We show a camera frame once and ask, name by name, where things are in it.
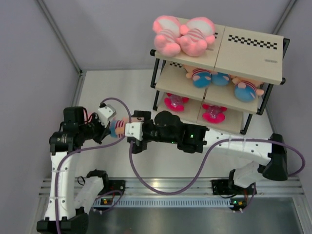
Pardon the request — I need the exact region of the right pink plush toy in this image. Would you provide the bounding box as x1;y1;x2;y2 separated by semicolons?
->
178;17;215;57

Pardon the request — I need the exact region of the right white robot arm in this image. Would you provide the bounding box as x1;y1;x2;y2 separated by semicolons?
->
125;111;289;194

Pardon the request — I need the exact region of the pink plush behind arm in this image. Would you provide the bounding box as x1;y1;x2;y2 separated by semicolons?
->
83;107;94;123

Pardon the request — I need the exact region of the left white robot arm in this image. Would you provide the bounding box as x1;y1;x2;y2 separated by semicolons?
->
37;104;116;234

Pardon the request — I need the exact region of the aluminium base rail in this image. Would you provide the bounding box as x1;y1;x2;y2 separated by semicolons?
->
39;177;305;208

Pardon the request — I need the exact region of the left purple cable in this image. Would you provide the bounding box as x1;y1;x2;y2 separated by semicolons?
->
51;97;134;234

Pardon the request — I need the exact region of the blue doll on middle shelf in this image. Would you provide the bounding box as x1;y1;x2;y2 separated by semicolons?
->
211;72;231;86

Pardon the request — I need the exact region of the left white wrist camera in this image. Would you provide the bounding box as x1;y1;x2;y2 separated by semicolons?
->
96;103;116;127

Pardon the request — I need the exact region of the left pink plush toy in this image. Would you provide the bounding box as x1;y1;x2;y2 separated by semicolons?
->
153;15;181;57

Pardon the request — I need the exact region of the pink plush toy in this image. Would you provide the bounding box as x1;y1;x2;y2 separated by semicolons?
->
153;15;181;57
178;17;215;57

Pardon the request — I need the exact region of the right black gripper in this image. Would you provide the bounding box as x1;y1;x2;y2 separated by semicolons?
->
130;112;178;155

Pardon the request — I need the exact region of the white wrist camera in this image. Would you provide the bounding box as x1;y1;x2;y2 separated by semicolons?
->
124;122;143;141
96;103;116;127

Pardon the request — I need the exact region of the orange-faced blue doll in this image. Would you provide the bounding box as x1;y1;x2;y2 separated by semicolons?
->
183;65;212;88

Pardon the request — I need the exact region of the beige three-tier shelf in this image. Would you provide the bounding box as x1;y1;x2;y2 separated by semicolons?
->
150;15;290;135

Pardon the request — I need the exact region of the blue striped doll right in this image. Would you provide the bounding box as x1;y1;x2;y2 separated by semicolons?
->
231;76;264;102

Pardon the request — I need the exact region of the magenta glasses doll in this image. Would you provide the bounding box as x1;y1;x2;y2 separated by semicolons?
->
164;93;189;112
202;104;227;124

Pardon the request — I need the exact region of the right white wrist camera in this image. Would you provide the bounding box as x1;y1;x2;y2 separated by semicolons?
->
124;122;143;141

